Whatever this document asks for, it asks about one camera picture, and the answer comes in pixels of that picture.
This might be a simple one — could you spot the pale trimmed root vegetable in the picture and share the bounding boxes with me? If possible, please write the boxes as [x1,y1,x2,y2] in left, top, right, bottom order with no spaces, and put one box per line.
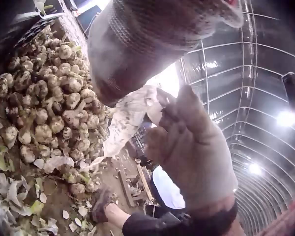
[104,85,167,158]

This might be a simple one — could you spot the black wrist band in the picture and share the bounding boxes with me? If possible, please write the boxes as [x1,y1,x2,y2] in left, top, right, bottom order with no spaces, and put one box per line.
[179,202,239,233]

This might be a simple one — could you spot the black plastic crate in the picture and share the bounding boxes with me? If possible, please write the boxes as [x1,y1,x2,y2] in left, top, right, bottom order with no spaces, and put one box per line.
[5,0,65,48]
[131,123,161,170]

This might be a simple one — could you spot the low wooden stool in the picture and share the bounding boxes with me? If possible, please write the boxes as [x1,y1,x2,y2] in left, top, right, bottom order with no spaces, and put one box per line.
[118,164,154,207]

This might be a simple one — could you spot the person's left thumb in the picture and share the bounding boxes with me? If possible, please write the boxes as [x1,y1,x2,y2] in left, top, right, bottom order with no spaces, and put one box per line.
[215,0,244,28]

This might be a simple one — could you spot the person's right hand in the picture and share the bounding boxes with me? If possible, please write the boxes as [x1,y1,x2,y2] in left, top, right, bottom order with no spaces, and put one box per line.
[145,85,239,214]

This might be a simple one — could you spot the bright hanging lamp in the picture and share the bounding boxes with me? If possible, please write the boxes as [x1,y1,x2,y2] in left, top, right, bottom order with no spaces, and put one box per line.
[277,111,295,128]

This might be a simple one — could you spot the scattered pale leaf trimmings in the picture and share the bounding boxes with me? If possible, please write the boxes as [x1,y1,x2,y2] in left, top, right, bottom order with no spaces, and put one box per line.
[0,123,106,236]

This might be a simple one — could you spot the white bucket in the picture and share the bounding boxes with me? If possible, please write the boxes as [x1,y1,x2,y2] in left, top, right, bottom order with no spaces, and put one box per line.
[150,166,186,210]

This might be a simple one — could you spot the person's left hand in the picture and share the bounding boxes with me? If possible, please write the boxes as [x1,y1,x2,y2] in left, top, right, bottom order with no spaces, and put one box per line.
[87,0,244,108]

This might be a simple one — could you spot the greenhouse tunnel metal frame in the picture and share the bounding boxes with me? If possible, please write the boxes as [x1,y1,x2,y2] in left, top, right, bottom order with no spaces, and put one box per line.
[179,0,295,236]

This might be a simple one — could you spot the person's legs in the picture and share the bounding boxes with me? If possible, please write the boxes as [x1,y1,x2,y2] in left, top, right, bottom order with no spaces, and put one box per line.
[91,188,197,236]

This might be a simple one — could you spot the person's right fingers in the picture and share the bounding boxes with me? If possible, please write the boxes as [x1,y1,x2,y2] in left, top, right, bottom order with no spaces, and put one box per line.
[145,85,212,162]

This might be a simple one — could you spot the person's left fingers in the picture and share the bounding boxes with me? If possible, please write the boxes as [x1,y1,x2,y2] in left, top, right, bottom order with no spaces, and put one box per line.
[87,15,185,108]

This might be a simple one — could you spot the pile of muddy root vegetables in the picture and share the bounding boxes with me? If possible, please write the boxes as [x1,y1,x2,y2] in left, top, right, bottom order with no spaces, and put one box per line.
[0,27,116,197]

